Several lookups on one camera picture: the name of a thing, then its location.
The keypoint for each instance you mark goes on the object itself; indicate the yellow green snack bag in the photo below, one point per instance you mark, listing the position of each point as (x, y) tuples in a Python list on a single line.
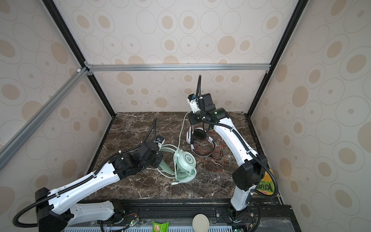
[(266, 185)]

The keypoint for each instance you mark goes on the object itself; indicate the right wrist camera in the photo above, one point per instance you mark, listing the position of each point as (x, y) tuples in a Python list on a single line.
[(193, 103)]

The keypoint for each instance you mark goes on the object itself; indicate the silver aluminium rail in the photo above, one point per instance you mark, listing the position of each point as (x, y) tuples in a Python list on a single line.
[(23, 135), (179, 67)]

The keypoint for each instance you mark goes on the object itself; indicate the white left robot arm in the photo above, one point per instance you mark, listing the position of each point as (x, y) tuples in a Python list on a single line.
[(56, 209)]

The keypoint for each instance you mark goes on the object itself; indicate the black corner frame post right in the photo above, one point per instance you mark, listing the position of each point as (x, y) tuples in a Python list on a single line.
[(292, 23)]

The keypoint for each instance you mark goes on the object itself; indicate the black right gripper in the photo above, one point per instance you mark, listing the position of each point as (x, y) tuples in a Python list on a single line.
[(192, 119)]

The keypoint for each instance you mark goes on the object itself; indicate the black corner frame post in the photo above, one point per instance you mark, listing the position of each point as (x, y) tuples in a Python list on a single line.
[(66, 33), (292, 23)]

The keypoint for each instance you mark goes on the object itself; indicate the mint green headphones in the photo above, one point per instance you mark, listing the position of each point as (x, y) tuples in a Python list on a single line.
[(184, 170)]

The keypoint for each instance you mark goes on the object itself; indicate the white round cap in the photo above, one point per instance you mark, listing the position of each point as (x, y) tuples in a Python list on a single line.
[(200, 223)]

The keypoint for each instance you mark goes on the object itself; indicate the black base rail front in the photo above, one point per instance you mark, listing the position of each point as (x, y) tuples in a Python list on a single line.
[(179, 214)]

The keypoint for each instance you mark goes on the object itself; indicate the silver aluminium rail back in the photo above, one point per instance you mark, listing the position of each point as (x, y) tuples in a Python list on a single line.
[(179, 67)]

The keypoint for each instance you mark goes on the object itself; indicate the green snack packet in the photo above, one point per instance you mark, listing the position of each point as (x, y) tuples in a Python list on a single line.
[(160, 227)]

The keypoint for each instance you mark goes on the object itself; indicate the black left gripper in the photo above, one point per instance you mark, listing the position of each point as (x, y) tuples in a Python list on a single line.
[(159, 159)]

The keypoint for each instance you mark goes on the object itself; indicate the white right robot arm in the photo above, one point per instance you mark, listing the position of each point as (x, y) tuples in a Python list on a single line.
[(252, 166)]

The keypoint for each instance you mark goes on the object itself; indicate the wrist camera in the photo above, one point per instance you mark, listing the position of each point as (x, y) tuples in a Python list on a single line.
[(160, 140), (193, 103)]

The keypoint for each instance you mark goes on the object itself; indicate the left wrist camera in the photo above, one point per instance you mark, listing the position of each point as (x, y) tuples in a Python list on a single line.
[(160, 140)]

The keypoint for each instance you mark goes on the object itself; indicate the black corner frame post left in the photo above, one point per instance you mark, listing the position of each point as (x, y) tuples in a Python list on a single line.
[(66, 33)]

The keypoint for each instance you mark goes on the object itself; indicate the silver aluminium rail left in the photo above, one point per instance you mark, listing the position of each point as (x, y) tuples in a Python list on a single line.
[(23, 135)]

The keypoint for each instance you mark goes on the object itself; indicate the white black red-cable headphones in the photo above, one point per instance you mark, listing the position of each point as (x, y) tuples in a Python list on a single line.
[(207, 146)]

